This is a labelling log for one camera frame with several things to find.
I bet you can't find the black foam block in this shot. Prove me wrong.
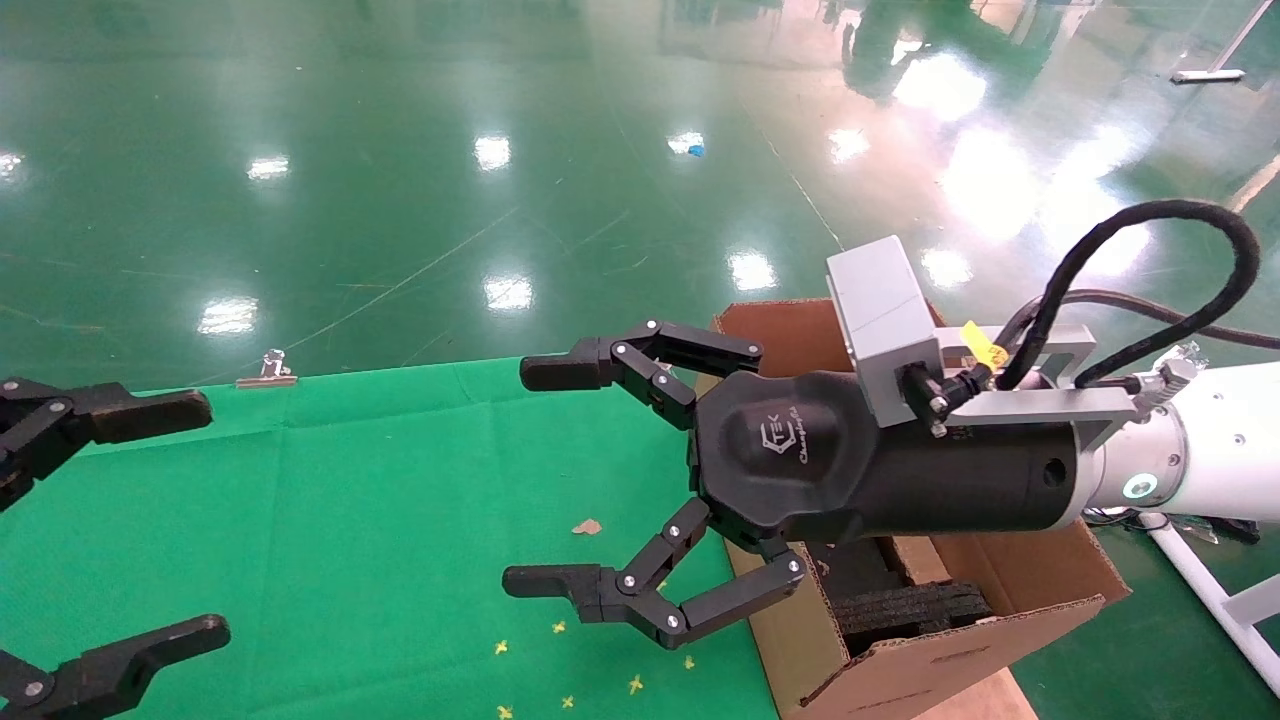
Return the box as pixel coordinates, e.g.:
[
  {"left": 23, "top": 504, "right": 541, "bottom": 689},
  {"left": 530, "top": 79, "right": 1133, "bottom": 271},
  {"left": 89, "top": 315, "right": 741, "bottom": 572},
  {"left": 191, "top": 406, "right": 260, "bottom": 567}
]
[{"left": 828, "top": 580, "right": 996, "bottom": 658}]

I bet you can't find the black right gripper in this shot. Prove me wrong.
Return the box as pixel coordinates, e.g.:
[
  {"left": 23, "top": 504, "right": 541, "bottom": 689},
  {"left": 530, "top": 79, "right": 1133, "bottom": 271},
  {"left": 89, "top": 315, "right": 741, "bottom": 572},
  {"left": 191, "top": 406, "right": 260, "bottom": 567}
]
[{"left": 502, "top": 320, "right": 1086, "bottom": 651}]

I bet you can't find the narrow cardboard box with hole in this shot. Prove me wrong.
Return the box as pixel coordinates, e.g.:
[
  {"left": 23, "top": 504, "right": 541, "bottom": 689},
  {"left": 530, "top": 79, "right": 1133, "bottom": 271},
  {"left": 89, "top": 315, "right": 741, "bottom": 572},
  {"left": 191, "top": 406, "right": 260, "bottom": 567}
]
[{"left": 878, "top": 537, "right": 953, "bottom": 586}]

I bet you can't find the white floor squeegee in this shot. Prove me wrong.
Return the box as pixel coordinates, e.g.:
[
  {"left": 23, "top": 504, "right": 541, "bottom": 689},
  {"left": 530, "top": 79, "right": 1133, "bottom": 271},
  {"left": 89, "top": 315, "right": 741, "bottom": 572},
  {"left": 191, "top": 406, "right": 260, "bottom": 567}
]
[{"left": 1170, "top": 0, "right": 1276, "bottom": 84}]

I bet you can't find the yellow cable tag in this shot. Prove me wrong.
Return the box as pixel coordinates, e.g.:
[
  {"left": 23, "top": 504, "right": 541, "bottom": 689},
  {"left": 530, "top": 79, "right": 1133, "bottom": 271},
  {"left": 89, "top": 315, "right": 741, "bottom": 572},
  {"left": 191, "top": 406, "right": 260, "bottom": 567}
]
[{"left": 960, "top": 320, "right": 1011, "bottom": 373}]

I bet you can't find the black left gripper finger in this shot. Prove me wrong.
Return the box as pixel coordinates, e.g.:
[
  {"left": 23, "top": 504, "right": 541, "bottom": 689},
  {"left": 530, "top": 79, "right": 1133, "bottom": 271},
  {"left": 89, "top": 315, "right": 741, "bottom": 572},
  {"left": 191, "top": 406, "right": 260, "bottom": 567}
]
[
  {"left": 0, "top": 377, "right": 213, "bottom": 513},
  {"left": 0, "top": 615, "right": 232, "bottom": 720}
]

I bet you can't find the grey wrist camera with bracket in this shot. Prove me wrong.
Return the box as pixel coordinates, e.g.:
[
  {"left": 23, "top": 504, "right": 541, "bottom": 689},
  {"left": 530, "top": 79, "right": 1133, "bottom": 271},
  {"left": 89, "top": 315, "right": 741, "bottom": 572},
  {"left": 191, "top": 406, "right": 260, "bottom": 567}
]
[{"left": 826, "top": 236, "right": 1141, "bottom": 439}]

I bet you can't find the white metal frame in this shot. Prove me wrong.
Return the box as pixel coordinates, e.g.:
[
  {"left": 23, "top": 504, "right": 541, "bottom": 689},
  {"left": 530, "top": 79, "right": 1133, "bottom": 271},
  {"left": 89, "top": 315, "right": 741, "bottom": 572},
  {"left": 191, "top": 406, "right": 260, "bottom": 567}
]
[{"left": 1145, "top": 515, "right": 1280, "bottom": 696}]

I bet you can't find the large open brown carton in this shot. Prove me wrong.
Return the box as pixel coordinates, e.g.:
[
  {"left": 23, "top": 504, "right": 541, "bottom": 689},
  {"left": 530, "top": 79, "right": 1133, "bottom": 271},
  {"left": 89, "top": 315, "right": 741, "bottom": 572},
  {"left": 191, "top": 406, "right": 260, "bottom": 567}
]
[{"left": 695, "top": 298, "right": 1131, "bottom": 720}]

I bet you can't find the green table cloth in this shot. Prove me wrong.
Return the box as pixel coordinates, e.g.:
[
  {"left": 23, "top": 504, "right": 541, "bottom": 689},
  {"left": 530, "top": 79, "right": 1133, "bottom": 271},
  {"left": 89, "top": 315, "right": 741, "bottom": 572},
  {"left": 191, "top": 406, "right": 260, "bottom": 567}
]
[{"left": 0, "top": 348, "right": 781, "bottom": 720}]

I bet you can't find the silver binder clip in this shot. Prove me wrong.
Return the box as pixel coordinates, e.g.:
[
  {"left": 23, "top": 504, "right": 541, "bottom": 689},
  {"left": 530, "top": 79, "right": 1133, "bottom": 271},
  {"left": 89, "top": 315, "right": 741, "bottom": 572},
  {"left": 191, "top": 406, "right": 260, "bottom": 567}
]
[{"left": 235, "top": 350, "right": 299, "bottom": 389}]

